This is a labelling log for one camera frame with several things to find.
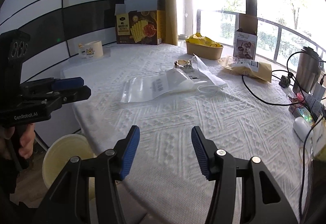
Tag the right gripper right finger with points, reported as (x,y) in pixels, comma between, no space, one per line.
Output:
(219,166)

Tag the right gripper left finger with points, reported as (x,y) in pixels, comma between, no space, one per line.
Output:
(109,167)

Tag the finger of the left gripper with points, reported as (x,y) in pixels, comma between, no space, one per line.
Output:
(70,83)
(73,95)

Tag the small foil wrapper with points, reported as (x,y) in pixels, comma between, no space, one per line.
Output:
(184,65)

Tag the yellow trash bin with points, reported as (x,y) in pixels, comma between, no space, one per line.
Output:
(60,153)

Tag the person's left hand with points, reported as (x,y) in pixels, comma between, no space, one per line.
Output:
(26,141)

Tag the white zip bag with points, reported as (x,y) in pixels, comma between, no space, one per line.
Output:
(149,88)

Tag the clear thin plastic film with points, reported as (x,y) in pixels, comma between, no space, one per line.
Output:
(204,80)

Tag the white tablecloth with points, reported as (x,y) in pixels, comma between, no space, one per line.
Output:
(247,119)

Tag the white earbuds case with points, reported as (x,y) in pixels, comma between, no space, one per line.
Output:
(301,127)

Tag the colourful small box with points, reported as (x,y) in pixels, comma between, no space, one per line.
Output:
(300,109)

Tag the dark cracker box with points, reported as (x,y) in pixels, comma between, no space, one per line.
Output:
(141,22)

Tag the kraft paper mailer bag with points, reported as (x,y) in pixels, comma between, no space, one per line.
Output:
(247,67)

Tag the black power adapter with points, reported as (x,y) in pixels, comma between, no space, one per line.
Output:
(285,81)

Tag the brown paper bowl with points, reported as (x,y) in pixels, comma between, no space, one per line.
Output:
(203,51)

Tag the yellow wrappers in bowl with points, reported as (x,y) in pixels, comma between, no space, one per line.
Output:
(198,39)

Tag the stainless steel kettle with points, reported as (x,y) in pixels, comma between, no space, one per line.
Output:
(308,71)

